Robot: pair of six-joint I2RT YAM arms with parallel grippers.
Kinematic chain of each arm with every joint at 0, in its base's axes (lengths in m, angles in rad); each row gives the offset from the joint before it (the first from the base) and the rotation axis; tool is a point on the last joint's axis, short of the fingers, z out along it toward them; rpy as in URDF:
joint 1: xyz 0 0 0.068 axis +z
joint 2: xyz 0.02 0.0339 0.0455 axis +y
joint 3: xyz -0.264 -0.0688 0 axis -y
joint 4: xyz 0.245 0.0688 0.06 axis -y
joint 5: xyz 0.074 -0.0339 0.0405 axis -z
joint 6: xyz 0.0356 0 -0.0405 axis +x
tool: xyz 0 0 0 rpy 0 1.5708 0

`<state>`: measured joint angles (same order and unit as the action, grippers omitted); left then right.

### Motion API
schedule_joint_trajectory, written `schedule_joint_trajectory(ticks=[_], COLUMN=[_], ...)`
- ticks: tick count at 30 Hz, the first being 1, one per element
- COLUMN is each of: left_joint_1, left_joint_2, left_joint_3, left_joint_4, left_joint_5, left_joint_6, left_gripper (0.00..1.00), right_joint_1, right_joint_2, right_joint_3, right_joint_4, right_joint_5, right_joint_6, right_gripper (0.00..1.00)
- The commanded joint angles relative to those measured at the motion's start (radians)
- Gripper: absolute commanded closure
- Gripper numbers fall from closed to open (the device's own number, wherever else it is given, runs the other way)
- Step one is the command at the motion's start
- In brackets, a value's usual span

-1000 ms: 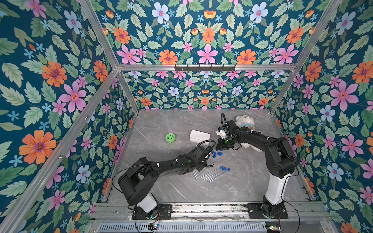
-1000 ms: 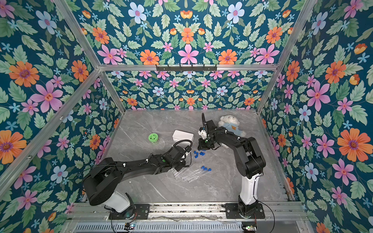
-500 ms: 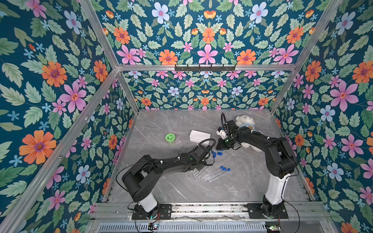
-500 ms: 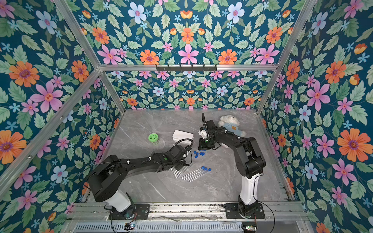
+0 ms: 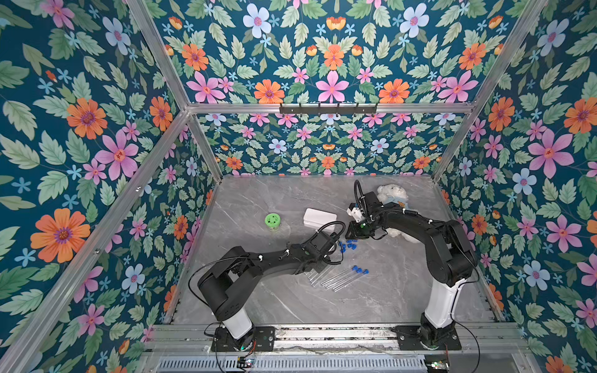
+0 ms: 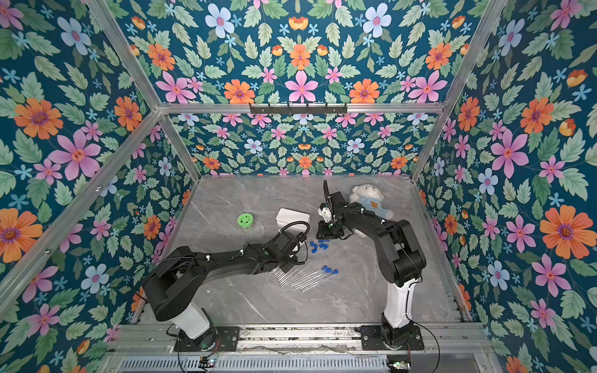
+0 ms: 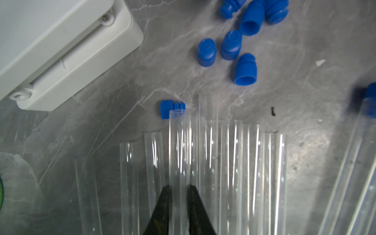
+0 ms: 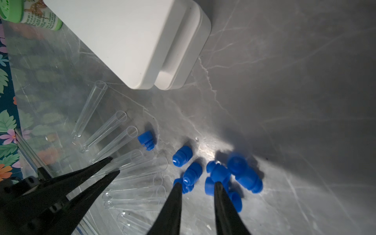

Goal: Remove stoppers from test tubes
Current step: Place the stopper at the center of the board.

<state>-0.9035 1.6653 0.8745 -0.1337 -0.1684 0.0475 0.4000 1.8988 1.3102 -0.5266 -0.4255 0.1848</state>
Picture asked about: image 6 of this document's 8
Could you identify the test tube group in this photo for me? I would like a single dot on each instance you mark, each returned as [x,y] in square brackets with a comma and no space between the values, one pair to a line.
[308,277]
[312,279]
[318,280]

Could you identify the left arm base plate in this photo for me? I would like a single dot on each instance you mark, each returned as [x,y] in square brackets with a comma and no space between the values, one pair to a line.
[217,338]

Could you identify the white rectangular plastic box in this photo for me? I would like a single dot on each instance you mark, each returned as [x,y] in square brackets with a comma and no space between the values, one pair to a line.
[286,216]

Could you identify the green lidded small jar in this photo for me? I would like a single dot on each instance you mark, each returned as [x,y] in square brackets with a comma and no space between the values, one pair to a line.
[245,221]

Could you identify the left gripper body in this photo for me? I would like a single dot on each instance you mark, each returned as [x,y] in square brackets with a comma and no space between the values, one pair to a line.
[285,263]

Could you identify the white ventilation grille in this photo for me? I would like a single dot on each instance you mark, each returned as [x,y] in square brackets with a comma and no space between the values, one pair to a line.
[256,363]

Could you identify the aluminium front rail frame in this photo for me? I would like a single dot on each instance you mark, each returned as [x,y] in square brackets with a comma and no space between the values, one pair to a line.
[349,338]

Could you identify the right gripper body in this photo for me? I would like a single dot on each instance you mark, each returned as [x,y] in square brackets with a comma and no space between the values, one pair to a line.
[329,226]

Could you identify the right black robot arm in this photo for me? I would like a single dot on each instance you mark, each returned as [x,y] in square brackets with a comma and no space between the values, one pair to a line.
[398,252]

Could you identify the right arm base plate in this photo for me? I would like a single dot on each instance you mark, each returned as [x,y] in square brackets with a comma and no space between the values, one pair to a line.
[385,338]

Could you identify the white teddy bear blue shirt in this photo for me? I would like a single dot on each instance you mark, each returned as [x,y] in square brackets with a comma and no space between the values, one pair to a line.
[370,197]

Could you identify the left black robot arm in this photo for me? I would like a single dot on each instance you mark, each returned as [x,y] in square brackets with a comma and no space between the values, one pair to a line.
[171,286]

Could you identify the black hook rail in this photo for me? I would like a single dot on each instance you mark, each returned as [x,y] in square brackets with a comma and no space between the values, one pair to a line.
[291,109]

